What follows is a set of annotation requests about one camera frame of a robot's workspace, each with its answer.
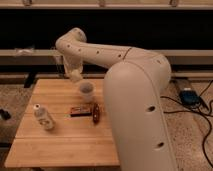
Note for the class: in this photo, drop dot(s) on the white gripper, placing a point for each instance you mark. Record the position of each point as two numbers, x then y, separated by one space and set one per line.
74 75

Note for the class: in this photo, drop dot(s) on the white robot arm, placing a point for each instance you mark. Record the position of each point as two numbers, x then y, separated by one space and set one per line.
132 86

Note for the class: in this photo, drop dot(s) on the ceramic cup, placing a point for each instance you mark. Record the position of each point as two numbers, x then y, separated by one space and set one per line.
87 91

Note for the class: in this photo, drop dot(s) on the brown snack bar packet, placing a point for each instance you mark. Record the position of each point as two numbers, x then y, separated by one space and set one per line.
80 111

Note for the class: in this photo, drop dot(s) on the dark red chili sauce bottle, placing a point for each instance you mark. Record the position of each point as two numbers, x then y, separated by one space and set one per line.
96 113

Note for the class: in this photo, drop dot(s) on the black object on floor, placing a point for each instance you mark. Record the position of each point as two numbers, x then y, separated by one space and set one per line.
4 114

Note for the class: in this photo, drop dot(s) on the black power adapter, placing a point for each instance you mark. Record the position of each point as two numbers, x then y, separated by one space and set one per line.
189 97

